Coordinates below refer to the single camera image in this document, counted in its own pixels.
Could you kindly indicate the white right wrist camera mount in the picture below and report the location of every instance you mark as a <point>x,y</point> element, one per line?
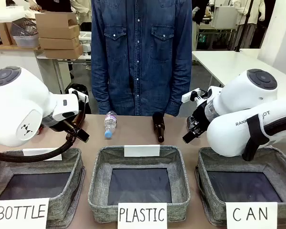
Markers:
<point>189,96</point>

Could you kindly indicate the tilted clear plastic bin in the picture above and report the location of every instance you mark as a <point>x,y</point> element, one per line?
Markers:
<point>23,27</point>

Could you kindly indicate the person right forearm denim sleeve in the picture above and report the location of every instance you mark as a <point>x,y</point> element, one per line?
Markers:
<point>99,90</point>

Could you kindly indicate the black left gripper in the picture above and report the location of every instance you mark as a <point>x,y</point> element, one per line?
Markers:
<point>69,126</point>

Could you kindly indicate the bystander in black top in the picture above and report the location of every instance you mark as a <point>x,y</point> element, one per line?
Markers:
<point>200,9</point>

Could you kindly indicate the grey fabric basket bottle label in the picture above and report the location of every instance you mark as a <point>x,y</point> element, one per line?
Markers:
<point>71,181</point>

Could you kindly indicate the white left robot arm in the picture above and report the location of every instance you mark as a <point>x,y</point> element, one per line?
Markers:
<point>14,107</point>

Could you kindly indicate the white paper sign CAN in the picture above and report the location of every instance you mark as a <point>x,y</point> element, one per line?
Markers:
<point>251,214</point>

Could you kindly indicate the person left forearm denim sleeve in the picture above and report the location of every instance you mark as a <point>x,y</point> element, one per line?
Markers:
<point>181,90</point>

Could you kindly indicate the grey fabric basket plastic label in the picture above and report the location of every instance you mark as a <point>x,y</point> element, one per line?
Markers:
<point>97,181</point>

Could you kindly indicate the black stand pole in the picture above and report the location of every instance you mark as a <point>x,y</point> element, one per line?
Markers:
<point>245,23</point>

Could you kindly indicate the white box machine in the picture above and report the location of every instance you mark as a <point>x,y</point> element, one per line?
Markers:
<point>225,16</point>

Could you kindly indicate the white desk with legs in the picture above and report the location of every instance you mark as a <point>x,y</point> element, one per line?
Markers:
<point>228,62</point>

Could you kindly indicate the small plastic bottle blue cap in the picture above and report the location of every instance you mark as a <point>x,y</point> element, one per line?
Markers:
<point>110,122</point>

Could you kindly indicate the grey fabric basket can label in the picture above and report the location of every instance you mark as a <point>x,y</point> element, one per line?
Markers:
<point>205,181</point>

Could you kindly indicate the clear plastic storage bin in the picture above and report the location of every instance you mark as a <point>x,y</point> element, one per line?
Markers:
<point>26,41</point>

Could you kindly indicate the white paper sign BOTTLE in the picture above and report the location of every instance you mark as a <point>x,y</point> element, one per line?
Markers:
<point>21,212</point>

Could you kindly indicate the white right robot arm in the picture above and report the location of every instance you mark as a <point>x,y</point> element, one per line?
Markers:
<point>228,133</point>

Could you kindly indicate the white background counter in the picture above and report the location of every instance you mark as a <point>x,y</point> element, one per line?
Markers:
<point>14,59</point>

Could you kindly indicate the blank white card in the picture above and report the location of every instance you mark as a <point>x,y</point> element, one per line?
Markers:
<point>141,150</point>
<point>33,151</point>

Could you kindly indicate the small open cardboard box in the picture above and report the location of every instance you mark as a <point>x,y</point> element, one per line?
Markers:
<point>3,33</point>

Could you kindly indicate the person torso denim shirt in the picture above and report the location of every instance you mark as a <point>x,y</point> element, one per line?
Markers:
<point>140,59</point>

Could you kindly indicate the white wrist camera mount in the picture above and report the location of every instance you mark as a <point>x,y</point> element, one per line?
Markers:
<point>77,93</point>
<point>189,96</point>

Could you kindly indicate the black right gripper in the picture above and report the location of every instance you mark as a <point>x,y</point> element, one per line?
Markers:
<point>202,119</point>

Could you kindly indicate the large cardboard box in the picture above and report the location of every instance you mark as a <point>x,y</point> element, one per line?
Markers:
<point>54,20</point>

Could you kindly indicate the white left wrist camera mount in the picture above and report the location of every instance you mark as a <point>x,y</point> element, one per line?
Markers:
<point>77,93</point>

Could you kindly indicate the flat cardboard box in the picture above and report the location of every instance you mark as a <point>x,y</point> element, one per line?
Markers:
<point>64,53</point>
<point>59,43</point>
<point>59,33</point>

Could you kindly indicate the black backpack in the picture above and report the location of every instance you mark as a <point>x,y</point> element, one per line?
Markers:
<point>82,89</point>

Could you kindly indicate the white paper sign PLASTIC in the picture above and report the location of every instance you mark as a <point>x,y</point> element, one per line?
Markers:
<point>142,214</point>

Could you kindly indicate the bystander in white clothes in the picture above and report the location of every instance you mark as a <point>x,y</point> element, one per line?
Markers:
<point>250,21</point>

